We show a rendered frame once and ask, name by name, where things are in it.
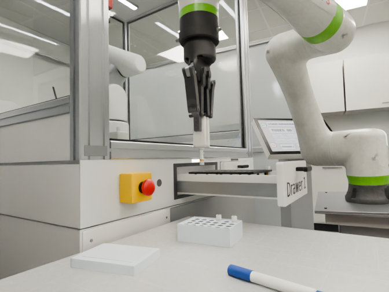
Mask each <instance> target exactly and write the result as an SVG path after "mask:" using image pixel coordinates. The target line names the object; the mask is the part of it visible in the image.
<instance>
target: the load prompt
mask: <svg viewBox="0 0 389 292"><path fill-rule="evenodd" d="M265 122H266V124H267V126H268V127H295V126H294V123H293V122H283V121H265Z"/></svg>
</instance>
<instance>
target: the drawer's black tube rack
mask: <svg viewBox="0 0 389 292"><path fill-rule="evenodd" d="M251 171H259V170H205V171H193V172H189V174H216V175H223V174H230V175H232V174H239V175H242V174H247V172H251Z"/></svg>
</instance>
